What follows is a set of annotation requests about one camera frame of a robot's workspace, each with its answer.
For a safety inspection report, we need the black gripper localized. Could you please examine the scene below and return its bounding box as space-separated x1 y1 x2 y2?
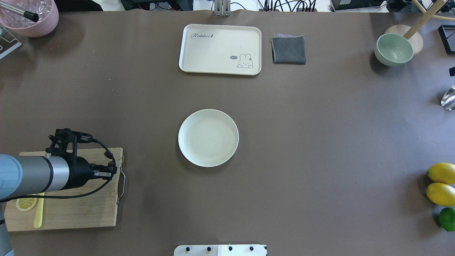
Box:
67 156 115 189

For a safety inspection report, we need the cream round plate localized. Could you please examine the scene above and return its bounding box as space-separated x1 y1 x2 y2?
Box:
177 109 240 167

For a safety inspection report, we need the dark red cherry pair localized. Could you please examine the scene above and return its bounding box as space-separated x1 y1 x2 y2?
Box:
104 152 124 167

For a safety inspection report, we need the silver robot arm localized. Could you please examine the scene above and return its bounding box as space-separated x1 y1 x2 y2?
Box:
0 154 117 204

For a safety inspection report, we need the cream rabbit tray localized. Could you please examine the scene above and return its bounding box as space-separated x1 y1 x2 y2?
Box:
178 24 262 76

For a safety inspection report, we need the yellow plastic knife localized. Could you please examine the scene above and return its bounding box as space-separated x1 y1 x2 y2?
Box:
33 198 44 229

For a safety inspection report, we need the pink bowl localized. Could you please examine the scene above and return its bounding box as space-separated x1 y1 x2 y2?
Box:
0 0 59 38

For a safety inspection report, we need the grey folded cloth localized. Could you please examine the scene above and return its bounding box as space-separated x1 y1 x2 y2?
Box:
271 33 306 65

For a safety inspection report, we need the mint green bowl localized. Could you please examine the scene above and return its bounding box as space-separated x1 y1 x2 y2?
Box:
374 33 414 66

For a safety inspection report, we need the yellow lemon far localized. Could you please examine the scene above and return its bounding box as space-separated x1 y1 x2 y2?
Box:
427 162 455 185

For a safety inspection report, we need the wooden cup stand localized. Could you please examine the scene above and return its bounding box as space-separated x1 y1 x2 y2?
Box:
385 0 454 56

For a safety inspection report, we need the yellow lemon near lime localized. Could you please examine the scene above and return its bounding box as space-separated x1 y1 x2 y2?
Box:
426 183 455 207

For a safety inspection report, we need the green lime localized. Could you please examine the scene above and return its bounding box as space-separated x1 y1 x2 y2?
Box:
438 207 455 232

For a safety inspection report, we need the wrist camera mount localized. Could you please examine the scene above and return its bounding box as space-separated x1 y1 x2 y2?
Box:
45 128 94 156

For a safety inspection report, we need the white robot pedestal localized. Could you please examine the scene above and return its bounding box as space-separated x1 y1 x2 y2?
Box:
173 244 268 256

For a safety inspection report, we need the aluminium frame post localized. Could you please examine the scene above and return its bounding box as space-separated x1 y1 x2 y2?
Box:
213 0 231 17

